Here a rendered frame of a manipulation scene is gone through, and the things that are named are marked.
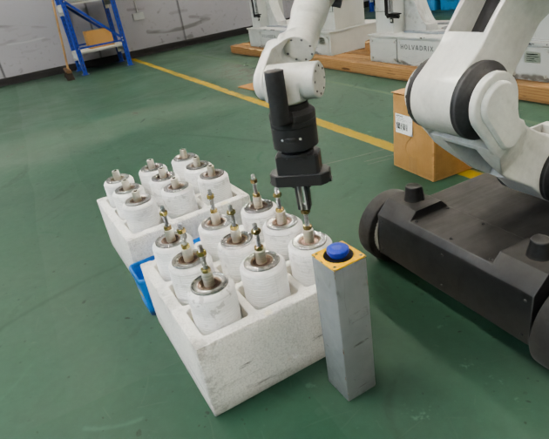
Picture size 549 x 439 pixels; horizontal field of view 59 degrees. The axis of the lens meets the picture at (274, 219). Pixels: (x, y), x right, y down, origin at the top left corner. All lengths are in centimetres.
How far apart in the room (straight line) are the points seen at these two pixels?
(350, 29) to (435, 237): 331
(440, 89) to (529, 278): 39
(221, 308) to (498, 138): 60
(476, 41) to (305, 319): 62
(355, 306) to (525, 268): 34
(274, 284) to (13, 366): 74
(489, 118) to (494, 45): 13
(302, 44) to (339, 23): 330
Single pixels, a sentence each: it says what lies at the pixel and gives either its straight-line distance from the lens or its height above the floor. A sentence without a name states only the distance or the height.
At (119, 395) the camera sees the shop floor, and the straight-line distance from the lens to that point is 119.
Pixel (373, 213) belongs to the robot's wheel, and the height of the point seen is 17.
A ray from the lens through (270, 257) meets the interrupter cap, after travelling 100.
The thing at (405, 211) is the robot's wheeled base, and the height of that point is 20.
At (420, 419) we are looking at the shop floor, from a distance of 101.
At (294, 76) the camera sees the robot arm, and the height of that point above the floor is 61.
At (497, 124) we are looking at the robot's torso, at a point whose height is 47.
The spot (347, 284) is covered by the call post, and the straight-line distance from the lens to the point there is 86.
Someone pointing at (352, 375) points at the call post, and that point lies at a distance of 99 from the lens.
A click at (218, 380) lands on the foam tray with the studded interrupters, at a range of 100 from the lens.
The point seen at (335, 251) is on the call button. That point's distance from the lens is 85.
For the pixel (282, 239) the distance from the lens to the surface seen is 110.
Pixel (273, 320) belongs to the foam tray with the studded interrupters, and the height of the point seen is 16.
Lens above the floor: 77
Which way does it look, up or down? 27 degrees down
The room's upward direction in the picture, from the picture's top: 10 degrees counter-clockwise
